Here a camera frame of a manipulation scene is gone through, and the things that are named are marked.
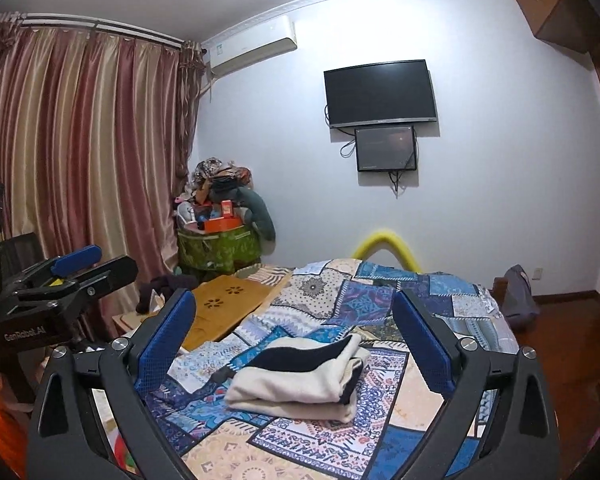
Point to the orange box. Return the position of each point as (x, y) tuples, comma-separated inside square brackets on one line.
[(222, 224)]

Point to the black wall television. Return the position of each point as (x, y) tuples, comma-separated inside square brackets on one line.
[(380, 92)]

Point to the black chair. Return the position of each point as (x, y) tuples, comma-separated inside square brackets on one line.
[(20, 255)]

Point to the green storage bag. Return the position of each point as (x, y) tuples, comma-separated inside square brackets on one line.
[(215, 252)]

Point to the white air conditioner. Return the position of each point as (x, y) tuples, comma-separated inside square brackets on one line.
[(250, 45)]

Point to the small black monitor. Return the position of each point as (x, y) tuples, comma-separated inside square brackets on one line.
[(385, 147)]

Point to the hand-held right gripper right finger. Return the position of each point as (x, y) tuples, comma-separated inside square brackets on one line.
[(425, 340)]

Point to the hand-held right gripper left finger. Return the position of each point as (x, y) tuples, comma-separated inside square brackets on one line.
[(165, 340)]

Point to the blue patchwork blanket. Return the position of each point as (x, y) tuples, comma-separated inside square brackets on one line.
[(330, 300)]

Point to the white curtain rail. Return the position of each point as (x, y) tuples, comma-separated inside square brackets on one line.
[(80, 27)]

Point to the cream and navy striped sweater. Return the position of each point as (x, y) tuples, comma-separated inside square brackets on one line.
[(305, 380)]

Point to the grey backpack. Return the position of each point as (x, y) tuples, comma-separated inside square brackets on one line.
[(520, 300)]

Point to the yellow foam tube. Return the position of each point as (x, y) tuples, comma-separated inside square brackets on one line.
[(387, 242)]

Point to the pile of mixed clothes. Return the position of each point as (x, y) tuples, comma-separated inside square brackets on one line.
[(220, 175)]

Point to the white wall socket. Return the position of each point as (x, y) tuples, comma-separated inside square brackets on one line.
[(536, 274)]

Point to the wooden lap desk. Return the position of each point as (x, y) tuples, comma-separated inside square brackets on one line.
[(220, 310)]

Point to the dark crumpled clothes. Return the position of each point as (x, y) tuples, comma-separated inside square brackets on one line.
[(160, 290)]

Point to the pink striped curtain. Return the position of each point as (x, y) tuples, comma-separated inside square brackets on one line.
[(80, 160)]

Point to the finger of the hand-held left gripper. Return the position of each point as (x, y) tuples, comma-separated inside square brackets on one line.
[(75, 259), (105, 272)]

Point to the wooden wall cabinet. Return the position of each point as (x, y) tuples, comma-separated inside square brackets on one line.
[(555, 0)]

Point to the wooden bed frame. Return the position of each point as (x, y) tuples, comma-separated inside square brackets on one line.
[(500, 292)]

